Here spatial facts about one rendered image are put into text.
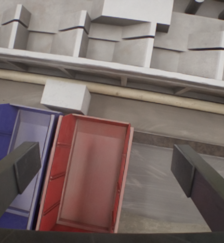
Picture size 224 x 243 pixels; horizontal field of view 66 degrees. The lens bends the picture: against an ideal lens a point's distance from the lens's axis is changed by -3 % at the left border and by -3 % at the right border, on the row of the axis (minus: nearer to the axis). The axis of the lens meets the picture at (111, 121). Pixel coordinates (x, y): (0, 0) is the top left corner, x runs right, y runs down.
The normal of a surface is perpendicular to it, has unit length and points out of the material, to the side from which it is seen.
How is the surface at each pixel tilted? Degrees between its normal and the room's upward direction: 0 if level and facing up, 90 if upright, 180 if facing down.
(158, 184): 0
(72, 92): 0
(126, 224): 1
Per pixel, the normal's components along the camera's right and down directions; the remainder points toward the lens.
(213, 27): -0.06, 0.00
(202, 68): -0.54, -0.08
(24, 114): -0.11, 0.32
